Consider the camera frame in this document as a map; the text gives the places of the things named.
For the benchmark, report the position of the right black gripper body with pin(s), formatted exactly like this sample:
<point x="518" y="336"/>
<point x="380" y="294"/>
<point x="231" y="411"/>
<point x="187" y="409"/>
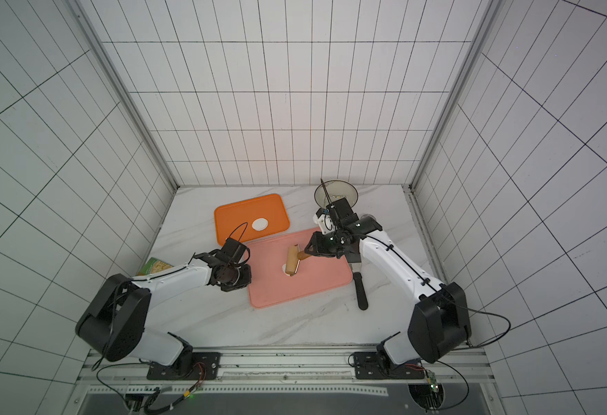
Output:
<point x="319" y="245"/>

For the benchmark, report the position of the orange plastic tray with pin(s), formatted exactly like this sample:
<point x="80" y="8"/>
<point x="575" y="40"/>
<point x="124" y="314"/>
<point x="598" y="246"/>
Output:
<point x="235" y="220"/>

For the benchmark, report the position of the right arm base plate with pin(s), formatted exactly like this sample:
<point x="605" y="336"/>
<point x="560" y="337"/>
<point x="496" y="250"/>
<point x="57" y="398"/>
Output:
<point x="376" y="366"/>

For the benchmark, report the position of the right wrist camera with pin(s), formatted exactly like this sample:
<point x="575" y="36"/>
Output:
<point x="323" y="220"/>

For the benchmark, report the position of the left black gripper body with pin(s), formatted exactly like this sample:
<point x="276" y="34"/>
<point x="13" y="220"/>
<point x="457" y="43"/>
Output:
<point x="236" y="278"/>

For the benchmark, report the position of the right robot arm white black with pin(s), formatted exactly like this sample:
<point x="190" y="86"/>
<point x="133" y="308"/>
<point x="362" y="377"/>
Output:
<point x="440" y="319"/>

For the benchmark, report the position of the wooden rolling pin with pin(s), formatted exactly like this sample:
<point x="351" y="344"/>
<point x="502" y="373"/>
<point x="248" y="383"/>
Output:
<point x="294" y="257"/>

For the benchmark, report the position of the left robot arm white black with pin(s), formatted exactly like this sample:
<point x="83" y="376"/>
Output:
<point x="114" y="323"/>

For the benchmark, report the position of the white dough on orange tray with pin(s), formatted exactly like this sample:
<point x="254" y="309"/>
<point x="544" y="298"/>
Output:
<point x="260" y="224"/>

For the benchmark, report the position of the metal spatula black handle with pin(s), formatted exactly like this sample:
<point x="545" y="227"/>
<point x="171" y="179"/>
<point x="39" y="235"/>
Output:
<point x="361" y="295"/>

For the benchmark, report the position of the aluminium mounting rail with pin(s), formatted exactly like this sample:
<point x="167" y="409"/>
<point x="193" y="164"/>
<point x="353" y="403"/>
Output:
<point x="280" y="370"/>

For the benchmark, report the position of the pink plastic tray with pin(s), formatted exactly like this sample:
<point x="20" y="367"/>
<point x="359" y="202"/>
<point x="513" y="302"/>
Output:
<point x="270" y="286"/>

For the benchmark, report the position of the green yellow packet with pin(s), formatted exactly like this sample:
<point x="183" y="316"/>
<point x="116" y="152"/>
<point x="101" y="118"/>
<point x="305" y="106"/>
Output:
<point x="153" y="266"/>

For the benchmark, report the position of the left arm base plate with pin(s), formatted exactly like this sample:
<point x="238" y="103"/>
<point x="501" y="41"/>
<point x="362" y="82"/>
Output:
<point x="189" y="366"/>

